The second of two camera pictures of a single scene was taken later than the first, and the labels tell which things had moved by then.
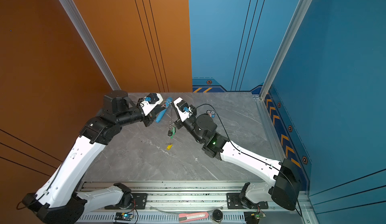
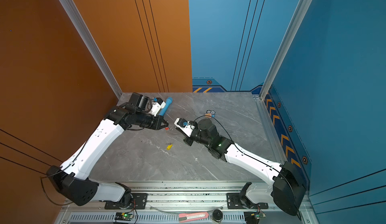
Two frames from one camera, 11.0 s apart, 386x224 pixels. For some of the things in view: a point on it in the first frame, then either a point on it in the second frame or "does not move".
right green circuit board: x=252 y=217 does not move
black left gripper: x=151 y=116 to x=158 y=125
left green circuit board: x=123 y=216 does not move
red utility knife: x=186 y=217 does not move
